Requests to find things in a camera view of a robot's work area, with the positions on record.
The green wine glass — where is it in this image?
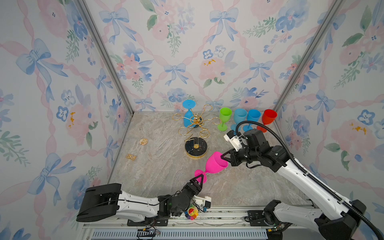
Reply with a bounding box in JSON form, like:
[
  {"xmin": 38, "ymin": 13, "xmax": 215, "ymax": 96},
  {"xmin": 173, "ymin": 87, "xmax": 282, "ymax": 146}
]
[{"xmin": 217, "ymin": 107, "xmax": 232, "ymax": 132}]

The teal wine glass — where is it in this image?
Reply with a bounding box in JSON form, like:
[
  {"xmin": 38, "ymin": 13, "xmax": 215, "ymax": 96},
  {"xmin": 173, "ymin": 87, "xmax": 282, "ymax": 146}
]
[{"xmin": 231, "ymin": 109, "xmax": 248, "ymax": 131}]

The left frame post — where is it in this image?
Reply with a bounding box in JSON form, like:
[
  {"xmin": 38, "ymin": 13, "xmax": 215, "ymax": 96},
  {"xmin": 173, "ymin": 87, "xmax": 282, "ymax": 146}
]
[{"xmin": 74, "ymin": 0, "xmax": 134, "ymax": 117}]

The pink wine glass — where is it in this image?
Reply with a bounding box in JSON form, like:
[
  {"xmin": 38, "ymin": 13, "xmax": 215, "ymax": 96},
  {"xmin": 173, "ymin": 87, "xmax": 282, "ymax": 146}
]
[{"xmin": 195, "ymin": 152, "xmax": 228, "ymax": 183}]

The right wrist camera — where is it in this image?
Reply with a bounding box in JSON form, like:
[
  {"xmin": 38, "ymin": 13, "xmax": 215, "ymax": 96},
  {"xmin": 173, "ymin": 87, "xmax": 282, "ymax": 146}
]
[{"xmin": 224, "ymin": 130, "xmax": 243, "ymax": 152}]

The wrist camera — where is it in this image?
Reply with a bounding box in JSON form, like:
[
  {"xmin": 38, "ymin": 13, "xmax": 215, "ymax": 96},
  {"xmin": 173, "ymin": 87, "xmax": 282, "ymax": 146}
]
[
  {"xmin": 193, "ymin": 196, "xmax": 212, "ymax": 213},
  {"xmin": 224, "ymin": 130, "xmax": 243, "ymax": 152}
]

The right frame post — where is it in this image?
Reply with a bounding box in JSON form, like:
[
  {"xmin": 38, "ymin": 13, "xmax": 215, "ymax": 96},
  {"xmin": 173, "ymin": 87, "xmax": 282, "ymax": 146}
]
[{"xmin": 273, "ymin": 0, "xmax": 344, "ymax": 112}]

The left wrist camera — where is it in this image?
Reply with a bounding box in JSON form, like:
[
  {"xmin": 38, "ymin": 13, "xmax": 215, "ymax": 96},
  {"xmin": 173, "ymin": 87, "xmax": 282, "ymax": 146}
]
[{"xmin": 193, "ymin": 196, "xmax": 212, "ymax": 213}]

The square cracker piece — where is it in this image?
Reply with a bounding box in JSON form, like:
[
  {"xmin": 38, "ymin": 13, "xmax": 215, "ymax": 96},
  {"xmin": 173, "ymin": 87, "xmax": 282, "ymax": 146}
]
[{"xmin": 126, "ymin": 154, "xmax": 137, "ymax": 161}]

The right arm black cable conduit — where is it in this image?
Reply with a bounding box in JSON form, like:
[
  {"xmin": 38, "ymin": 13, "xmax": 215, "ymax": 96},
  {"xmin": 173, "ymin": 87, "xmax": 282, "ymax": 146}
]
[{"xmin": 235, "ymin": 120, "xmax": 384, "ymax": 240}]

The round cracker piece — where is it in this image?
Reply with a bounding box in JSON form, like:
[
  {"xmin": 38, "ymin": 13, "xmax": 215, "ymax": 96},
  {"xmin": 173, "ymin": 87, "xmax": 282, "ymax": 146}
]
[{"xmin": 139, "ymin": 138, "xmax": 148, "ymax": 146}]

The frame post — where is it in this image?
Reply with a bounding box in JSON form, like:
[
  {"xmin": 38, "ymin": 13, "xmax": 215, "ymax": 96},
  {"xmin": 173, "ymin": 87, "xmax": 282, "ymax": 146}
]
[
  {"xmin": 74, "ymin": 0, "xmax": 134, "ymax": 117},
  {"xmin": 273, "ymin": 0, "xmax": 344, "ymax": 112}
]

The red wine glass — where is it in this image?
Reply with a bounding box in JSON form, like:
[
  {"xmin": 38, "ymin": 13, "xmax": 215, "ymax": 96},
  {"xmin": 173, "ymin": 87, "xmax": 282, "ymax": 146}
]
[{"xmin": 262, "ymin": 109, "xmax": 278, "ymax": 126}]

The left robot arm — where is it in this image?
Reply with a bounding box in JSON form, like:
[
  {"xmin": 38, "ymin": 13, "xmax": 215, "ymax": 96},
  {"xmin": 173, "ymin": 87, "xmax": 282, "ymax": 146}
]
[{"xmin": 76, "ymin": 174, "xmax": 212, "ymax": 225}]

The blue wine glass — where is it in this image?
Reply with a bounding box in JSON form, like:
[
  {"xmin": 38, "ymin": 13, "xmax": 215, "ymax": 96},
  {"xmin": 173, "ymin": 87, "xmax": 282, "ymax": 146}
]
[
  {"xmin": 182, "ymin": 100, "xmax": 196, "ymax": 128},
  {"xmin": 243, "ymin": 109, "xmax": 261, "ymax": 132}
]

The aluminium mounting rail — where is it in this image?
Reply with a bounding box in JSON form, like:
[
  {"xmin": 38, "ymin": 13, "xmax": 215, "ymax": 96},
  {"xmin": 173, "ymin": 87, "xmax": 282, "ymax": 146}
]
[{"xmin": 77, "ymin": 207, "xmax": 323, "ymax": 240}]

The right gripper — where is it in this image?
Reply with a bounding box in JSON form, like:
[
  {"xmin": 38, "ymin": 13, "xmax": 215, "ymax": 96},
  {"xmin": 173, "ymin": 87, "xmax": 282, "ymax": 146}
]
[{"xmin": 219, "ymin": 147, "xmax": 260, "ymax": 168}]

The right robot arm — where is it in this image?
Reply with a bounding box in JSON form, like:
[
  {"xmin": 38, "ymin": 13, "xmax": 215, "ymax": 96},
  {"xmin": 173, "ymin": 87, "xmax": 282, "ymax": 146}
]
[{"xmin": 221, "ymin": 129, "xmax": 366, "ymax": 240}]

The rainbow flower toy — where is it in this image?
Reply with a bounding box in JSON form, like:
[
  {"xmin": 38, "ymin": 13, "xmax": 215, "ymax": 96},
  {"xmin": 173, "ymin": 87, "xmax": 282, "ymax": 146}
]
[{"xmin": 185, "ymin": 205, "xmax": 199, "ymax": 221}]

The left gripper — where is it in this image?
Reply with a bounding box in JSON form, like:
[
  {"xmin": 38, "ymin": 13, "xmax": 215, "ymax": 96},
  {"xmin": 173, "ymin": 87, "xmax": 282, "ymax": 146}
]
[{"xmin": 180, "ymin": 174, "xmax": 203, "ymax": 207}]

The gold wire glass rack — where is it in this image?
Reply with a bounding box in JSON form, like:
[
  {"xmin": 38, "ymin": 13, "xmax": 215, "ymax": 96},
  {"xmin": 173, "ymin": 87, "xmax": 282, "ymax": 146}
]
[{"xmin": 172, "ymin": 104, "xmax": 221, "ymax": 159}]

